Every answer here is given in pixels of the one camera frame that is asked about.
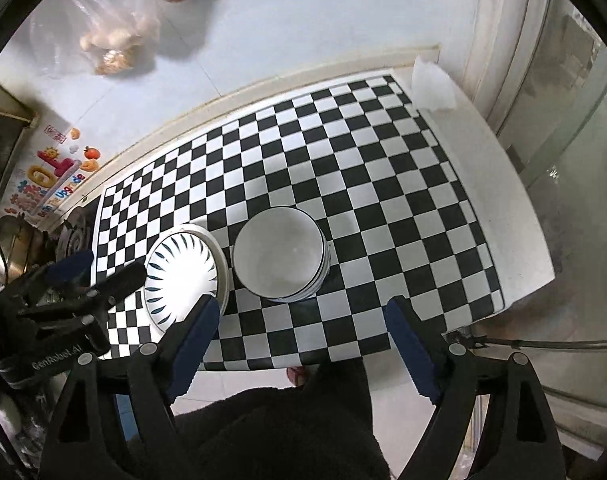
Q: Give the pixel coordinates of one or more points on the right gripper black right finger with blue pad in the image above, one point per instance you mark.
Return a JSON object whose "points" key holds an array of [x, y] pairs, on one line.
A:
{"points": [[519, 439]]}

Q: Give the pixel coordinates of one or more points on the glass sliding door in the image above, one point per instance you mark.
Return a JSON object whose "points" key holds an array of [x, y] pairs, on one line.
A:
{"points": [[555, 133]]}

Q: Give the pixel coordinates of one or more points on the white bowl stack beneath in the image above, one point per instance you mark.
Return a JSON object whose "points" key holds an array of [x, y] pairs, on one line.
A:
{"points": [[297, 260]]}

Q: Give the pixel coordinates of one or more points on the white plate under striped plate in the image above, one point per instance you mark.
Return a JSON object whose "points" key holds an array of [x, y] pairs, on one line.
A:
{"points": [[221, 264]]}

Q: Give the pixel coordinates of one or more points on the white folded cloth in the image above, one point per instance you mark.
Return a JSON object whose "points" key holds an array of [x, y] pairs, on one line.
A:
{"points": [[432, 88]]}

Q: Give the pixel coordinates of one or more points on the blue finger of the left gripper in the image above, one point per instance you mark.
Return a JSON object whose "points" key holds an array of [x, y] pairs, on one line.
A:
{"points": [[69, 268]]}

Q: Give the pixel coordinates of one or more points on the white plate with blue stripes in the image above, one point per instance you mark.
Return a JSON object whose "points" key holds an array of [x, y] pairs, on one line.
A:
{"points": [[181, 279]]}

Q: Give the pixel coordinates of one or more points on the steel pot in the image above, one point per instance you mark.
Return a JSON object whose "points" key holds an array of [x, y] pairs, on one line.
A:
{"points": [[21, 246]]}

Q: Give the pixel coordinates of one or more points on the gas stove burner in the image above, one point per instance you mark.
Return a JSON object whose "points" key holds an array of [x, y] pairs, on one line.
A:
{"points": [[75, 234]]}

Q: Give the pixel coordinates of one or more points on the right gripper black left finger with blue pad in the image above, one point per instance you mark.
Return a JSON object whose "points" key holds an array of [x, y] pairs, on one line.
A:
{"points": [[85, 439]]}

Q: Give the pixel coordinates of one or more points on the clear plastic bag with food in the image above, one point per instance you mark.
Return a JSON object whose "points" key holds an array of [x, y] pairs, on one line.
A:
{"points": [[99, 37]]}

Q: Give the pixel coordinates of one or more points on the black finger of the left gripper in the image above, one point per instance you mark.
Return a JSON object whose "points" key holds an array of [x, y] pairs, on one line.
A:
{"points": [[121, 284]]}

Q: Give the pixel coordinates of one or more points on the white top bowl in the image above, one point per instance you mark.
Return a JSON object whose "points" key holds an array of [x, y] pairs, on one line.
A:
{"points": [[249, 251]]}

